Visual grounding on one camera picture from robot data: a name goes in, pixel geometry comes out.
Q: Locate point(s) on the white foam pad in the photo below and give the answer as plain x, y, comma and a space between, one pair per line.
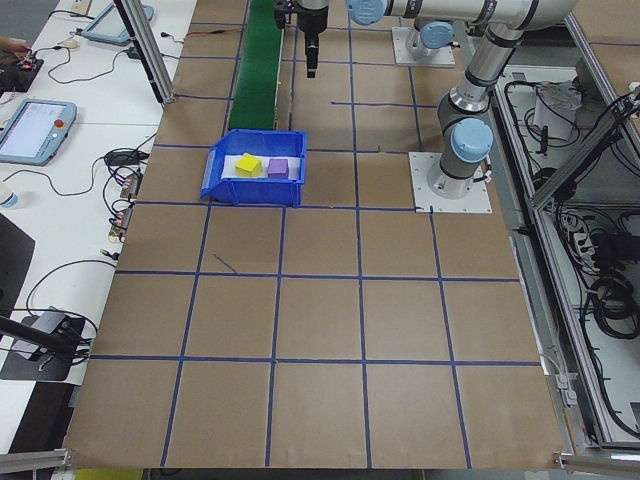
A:
230, 167

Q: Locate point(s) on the V-shaped metal bar frame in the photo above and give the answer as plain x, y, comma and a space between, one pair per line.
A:
582, 156

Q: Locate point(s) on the black flat panel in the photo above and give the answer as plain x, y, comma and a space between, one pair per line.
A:
12, 265

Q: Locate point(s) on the person's hand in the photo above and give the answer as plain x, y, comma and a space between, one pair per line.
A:
12, 47

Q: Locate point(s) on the yellow foam block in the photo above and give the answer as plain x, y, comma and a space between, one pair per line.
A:
249, 166

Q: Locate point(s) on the aluminium profile post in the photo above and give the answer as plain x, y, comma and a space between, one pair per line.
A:
150, 55

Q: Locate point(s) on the white paper bag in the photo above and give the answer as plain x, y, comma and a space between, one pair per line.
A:
555, 107

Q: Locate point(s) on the black power brick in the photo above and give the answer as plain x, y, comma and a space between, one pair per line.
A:
607, 246

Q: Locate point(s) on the blue plastic storage bin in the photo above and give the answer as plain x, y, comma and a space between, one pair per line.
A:
260, 192

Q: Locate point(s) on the green conveyor belt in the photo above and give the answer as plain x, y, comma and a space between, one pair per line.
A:
257, 75

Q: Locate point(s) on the purple foam block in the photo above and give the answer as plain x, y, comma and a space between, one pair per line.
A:
278, 169

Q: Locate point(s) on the small circuit board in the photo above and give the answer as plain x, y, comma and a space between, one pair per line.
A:
131, 186
121, 225

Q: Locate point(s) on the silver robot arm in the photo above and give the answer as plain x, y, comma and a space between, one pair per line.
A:
434, 36
480, 75

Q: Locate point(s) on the light blue teach pendant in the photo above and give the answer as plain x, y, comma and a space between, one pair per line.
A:
30, 130
112, 22

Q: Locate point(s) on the small black adapter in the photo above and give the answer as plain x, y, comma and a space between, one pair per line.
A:
135, 53

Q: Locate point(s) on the black stand base plate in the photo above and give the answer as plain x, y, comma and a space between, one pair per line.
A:
45, 369

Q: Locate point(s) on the black electronics box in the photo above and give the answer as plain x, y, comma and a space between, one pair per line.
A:
22, 74

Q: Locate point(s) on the black power adapter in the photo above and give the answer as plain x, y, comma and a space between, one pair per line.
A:
125, 158

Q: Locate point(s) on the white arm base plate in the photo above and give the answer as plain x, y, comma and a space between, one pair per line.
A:
400, 56
475, 200

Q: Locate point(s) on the beige computer mouse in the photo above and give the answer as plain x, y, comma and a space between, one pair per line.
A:
70, 44

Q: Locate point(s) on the aluminium profile bar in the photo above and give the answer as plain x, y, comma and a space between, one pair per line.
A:
600, 462
35, 459

